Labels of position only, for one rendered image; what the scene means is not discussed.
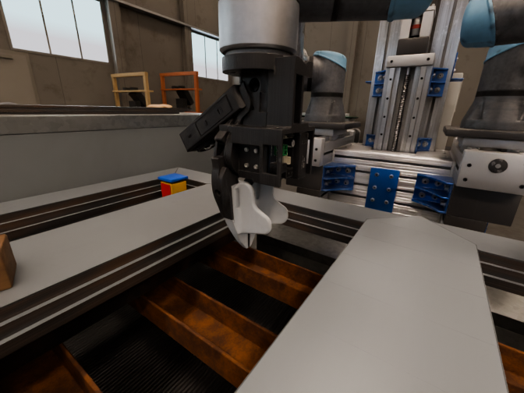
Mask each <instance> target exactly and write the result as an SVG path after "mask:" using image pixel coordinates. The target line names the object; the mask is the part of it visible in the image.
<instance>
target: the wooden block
mask: <svg viewBox="0 0 524 393"><path fill-rule="evenodd" d="M15 272H16V260H15V257H14V255H13V252H12V248H11V246H10V243H9V239H8V236H7V235H6V234H2V235H0V291H2V290H6V289H10V288H12V284H13V280H14V276H15Z"/></svg>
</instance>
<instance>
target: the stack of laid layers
mask: <svg viewBox="0 0 524 393"><path fill-rule="evenodd" d="M161 182H162V180H160V179H156V180H153V181H149V182H143V183H140V184H136V185H132V186H126V187H122V188H118V189H112V190H109V191H105V192H101V193H95V194H91V195H88V196H82V197H78V198H74V199H71V200H64V201H61V202H57V203H53V204H47V205H44V206H39V207H34V208H30V209H26V210H22V211H17V212H12V213H9V214H3V215H0V235H2V234H6V235H7V236H8V239H9V240H10V239H15V238H18V237H21V236H24V235H29V234H31V233H35V232H39V231H42V230H45V229H48V228H53V227H56V226H59V225H64V224H66V223H70V222H72V221H77V220H80V219H83V218H88V217H90V216H94V215H96V214H101V213H104V212H107V211H112V210H115V209H118V208H121V207H125V206H129V205H131V204H136V203H139V202H142V201H145V200H150V199H153V198H156V197H160V196H162V193H161ZM280 203H281V204H282V205H284V206H285V207H286V208H287V210H288V215H289V216H288V219H287V221H286V222H285V223H283V224H282V225H286V226H289V227H292V228H297V229H299V230H302V231H305V232H309V233H313V234H315V235H320V236H323V237H325V238H329V239H333V240H336V241H339V242H342V243H346V244H348V243H349V242H350V240H351V239H352V237H353V236H354V235H355V234H356V233H357V231H358V230H359V228H360V227H361V226H362V224H363V223H364V222H361V221H355V220H352V219H348V218H343V217H339V216H336V215H333V214H326V213H323V212H319V211H314V210H311V209H307V208H304V207H298V206H295V205H291V204H286V203H282V202H280ZM229 233H231V231H230V230H229V228H228V226H227V224H226V222H225V219H224V218H223V217H222V216H221V213H218V214H216V215H214V216H211V217H209V218H206V219H204V220H202V221H199V222H197V223H196V224H193V225H191V226H189V227H186V228H184V229H181V230H179V231H177V232H174V233H172V234H171V235H167V236H165V237H163V238H161V239H159V240H156V241H154V242H152V243H149V244H147V245H146V246H142V247H140V248H138V249H136V250H134V251H131V252H129V253H126V254H124V255H122V256H120V257H117V258H115V259H113V260H110V261H108V262H106V263H104V264H101V265H99V266H97V267H94V268H92V269H90V270H88V271H85V272H83V273H81V274H78V275H76V276H74V277H72V278H69V279H67V280H65V281H62V282H60V283H58V284H56V285H53V286H51V287H49V288H47V289H44V290H42V291H39V292H37V293H35V294H33V295H31V296H28V297H26V298H24V299H21V300H19V301H17V302H14V303H12V304H10V305H8V306H5V307H2V308H1V309H0V359H2V358H4V357H6V356H7V355H9V354H11V353H13V352H15V351H16V350H18V349H21V348H22V347H24V346H25V345H28V344H29V343H31V342H33V341H35V340H37V339H38V338H40V337H42V336H44V335H46V334H47V333H49V332H51V331H53V330H55V329H56V328H59V327H60V326H62V325H63V324H66V323H68V322H69V321H71V320H73V319H75V318H76V317H78V316H80V315H82V314H84V313H86V312H87V311H89V310H91V309H93V308H94V307H96V306H99V305H100V304H102V303H104V302H106V301H107V300H109V299H111V298H113V297H115V296H117V295H118V294H120V293H122V292H124V291H125V290H127V289H130V288H131V287H133V286H134V285H137V284H138V283H140V282H142V281H144V280H146V279H147V278H149V277H151V276H153V275H154V274H157V273H158V272H160V271H162V270H164V269H165V268H167V267H169V266H171V265H173V264H175V263H177V262H178V261H180V260H182V259H184V258H185V257H187V256H189V255H191V254H193V253H195V252H196V251H198V250H200V249H202V248H204V247H205V246H208V245H209V244H211V243H213V242H215V241H216V240H218V239H220V238H222V237H224V236H225V235H227V234H229ZM478 254H479V257H480V264H481V268H482V272H483V278H484V282H485V286H486V285H487V286H490V287H493V288H496V289H500V290H503V291H506V292H510V293H513V294H516V295H519V296H524V262H522V261H519V260H513V259H510V258H507V257H501V256H498V255H494V254H491V253H485V252H481V251H479V250H478Z"/></svg>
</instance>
